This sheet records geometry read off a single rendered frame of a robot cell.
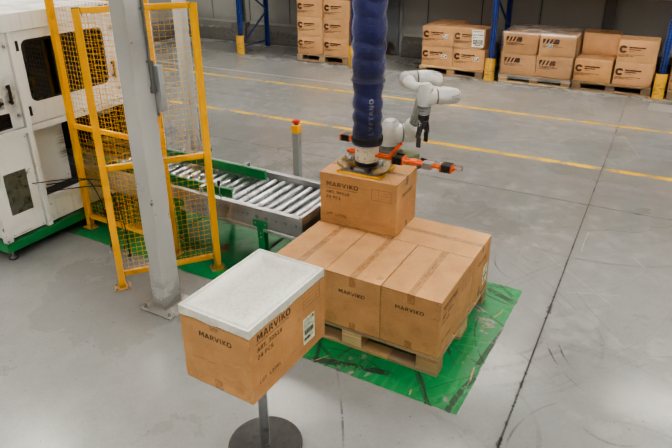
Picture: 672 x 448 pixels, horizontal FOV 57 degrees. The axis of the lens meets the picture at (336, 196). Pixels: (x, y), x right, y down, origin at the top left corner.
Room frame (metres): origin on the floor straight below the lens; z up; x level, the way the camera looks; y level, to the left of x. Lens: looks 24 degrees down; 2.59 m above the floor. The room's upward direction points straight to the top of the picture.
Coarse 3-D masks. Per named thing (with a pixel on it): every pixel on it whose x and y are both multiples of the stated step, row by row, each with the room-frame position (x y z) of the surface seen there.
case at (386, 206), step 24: (336, 168) 4.17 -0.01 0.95; (408, 168) 4.16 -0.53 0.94; (336, 192) 4.05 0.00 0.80; (360, 192) 3.97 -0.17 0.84; (384, 192) 3.88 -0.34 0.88; (408, 192) 4.05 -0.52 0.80; (336, 216) 4.05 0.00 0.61; (360, 216) 3.97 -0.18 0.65; (384, 216) 3.88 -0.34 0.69; (408, 216) 4.07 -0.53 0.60
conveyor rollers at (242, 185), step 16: (128, 160) 5.45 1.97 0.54; (192, 176) 5.04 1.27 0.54; (224, 176) 5.01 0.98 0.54; (240, 176) 5.05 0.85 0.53; (240, 192) 4.65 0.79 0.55; (256, 192) 4.66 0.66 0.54; (272, 192) 4.70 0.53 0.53; (288, 192) 4.64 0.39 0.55; (304, 192) 4.65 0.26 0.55; (272, 208) 4.38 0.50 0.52; (304, 208) 4.33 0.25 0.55
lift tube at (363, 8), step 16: (368, 0) 4.03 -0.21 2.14; (384, 0) 4.08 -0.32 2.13; (368, 16) 4.04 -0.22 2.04; (384, 16) 4.09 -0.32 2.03; (352, 32) 4.11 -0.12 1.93; (368, 32) 4.03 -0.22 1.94; (384, 32) 4.07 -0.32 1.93; (352, 48) 4.11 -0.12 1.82; (368, 48) 4.03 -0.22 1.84; (384, 48) 4.08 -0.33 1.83; (352, 64) 4.11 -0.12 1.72; (368, 64) 4.03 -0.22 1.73; (384, 64) 4.09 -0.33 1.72; (352, 80) 4.10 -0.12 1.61; (368, 80) 4.03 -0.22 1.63; (384, 80) 4.10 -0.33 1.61
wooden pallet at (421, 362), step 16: (480, 304) 3.80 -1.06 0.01; (464, 320) 3.45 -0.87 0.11; (336, 336) 3.41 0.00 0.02; (352, 336) 3.31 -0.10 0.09; (368, 336) 3.25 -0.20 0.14; (368, 352) 3.25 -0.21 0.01; (384, 352) 3.23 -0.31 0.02; (400, 352) 3.23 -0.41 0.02; (416, 352) 3.08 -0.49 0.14; (416, 368) 3.08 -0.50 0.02; (432, 368) 3.03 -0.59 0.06
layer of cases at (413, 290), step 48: (336, 240) 3.81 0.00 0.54; (384, 240) 3.80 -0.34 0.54; (432, 240) 3.80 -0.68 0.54; (480, 240) 3.79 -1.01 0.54; (336, 288) 3.37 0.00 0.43; (384, 288) 3.20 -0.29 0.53; (432, 288) 3.18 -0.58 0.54; (480, 288) 3.75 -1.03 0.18; (384, 336) 3.20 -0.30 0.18; (432, 336) 3.04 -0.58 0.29
